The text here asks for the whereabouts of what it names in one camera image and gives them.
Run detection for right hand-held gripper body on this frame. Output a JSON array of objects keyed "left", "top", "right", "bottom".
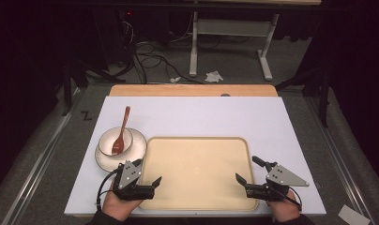
[{"left": 245, "top": 161, "right": 311, "bottom": 203}]

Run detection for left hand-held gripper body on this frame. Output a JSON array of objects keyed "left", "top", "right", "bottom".
[{"left": 112, "top": 159, "right": 156, "bottom": 202}]

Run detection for person's right hand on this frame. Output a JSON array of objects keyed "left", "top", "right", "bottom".
[{"left": 265, "top": 190, "right": 302, "bottom": 223}]

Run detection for person's left hand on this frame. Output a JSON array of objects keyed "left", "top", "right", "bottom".
[{"left": 101, "top": 189, "right": 145, "bottom": 222}]

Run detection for white plate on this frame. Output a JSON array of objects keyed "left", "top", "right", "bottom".
[{"left": 94, "top": 127, "right": 147, "bottom": 173}]

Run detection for brown wooden spoon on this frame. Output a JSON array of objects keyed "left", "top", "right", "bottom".
[{"left": 111, "top": 105, "right": 132, "bottom": 157}]

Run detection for white bowl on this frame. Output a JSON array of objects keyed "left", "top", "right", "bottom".
[{"left": 98, "top": 126, "right": 134, "bottom": 158}]

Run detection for beige plastic tray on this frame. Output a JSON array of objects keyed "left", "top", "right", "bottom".
[{"left": 138, "top": 136, "right": 260, "bottom": 213}]

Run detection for white board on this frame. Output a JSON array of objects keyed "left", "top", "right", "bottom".
[{"left": 64, "top": 96, "right": 328, "bottom": 218}]

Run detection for white paper sheet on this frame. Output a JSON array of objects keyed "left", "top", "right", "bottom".
[{"left": 337, "top": 203, "right": 371, "bottom": 225}]

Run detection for wooden table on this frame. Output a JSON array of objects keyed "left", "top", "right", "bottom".
[{"left": 109, "top": 83, "right": 279, "bottom": 98}]

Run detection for black stand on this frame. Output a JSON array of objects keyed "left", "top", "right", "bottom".
[
  {"left": 274, "top": 66, "right": 332, "bottom": 128},
  {"left": 61, "top": 54, "right": 127, "bottom": 117}
]

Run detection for large crumpled white paper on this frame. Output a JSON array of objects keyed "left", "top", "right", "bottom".
[{"left": 205, "top": 69, "right": 225, "bottom": 83}]

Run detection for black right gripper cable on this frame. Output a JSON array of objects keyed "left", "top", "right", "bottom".
[{"left": 276, "top": 184, "right": 303, "bottom": 211}]

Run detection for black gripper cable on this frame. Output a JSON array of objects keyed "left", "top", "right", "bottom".
[
  {"left": 96, "top": 168, "right": 120, "bottom": 211},
  {"left": 276, "top": 184, "right": 303, "bottom": 211}
]

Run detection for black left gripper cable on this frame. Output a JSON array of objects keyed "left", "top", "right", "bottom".
[{"left": 96, "top": 168, "right": 120, "bottom": 211}]

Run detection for metal floor rail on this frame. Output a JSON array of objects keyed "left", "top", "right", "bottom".
[
  {"left": 304, "top": 96, "right": 377, "bottom": 225},
  {"left": 0, "top": 88, "right": 83, "bottom": 225}
]

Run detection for black floor cables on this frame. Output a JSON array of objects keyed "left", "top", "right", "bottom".
[{"left": 119, "top": 12, "right": 208, "bottom": 85}]

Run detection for white metal desk frame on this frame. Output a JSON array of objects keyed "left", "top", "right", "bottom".
[{"left": 189, "top": 11, "right": 280, "bottom": 82}]

